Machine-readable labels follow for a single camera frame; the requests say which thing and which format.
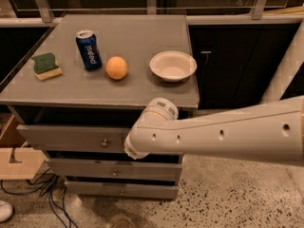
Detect grey bottom drawer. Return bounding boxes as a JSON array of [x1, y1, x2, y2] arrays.
[[65, 180, 179, 200]]

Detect blue floor cable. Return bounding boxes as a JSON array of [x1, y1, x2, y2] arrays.
[[0, 168, 80, 228]]

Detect white paper bowl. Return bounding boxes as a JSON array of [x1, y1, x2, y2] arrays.
[[149, 51, 197, 83]]

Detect grey drawer cabinet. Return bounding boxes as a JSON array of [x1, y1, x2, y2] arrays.
[[0, 14, 200, 200]]

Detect black wall cabinet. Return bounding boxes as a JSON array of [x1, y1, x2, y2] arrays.
[[189, 24, 299, 109]]

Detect grey middle drawer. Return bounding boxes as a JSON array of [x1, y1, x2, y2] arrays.
[[46, 159, 181, 181]]

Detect orange fruit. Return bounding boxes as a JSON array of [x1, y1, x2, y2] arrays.
[[105, 56, 128, 80]]

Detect grey drawer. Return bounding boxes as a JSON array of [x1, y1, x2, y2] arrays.
[[46, 159, 181, 181], [17, 124, 129, 153], [65, 180, 179, 200]]

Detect green yellow sponge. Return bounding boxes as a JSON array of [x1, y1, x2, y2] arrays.
[[31, 52, 62, 81]]

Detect grey top drawer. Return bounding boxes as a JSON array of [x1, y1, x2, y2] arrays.
[[17, 124, 129, 153]]

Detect blue pepsi can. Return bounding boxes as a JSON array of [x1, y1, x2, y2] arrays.
[[76, 29, 102, 70]]

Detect white shoe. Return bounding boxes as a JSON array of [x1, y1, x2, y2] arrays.
[[0, 200, 13, 222]]

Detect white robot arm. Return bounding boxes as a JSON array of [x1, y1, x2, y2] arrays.
[[124, 96, 304, 165]]

